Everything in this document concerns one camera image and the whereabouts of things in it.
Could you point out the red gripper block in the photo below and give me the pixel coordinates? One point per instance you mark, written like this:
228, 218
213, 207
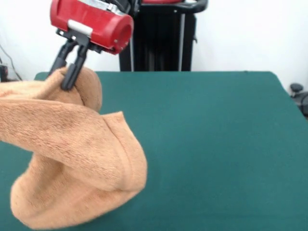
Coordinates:
96, 24

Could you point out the tan terry towel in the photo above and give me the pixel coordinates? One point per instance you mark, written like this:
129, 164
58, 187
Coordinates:
72, 144

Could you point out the black electronics box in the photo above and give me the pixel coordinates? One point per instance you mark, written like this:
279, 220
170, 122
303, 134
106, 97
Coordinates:
3, 72

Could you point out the dark green table cloth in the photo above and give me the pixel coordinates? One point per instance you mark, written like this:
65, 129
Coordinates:
216, 144

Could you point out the grey office chair base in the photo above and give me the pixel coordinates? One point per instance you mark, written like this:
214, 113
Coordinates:
298, 93

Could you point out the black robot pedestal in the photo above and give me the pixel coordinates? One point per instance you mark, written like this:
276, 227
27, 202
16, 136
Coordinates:
156, 48

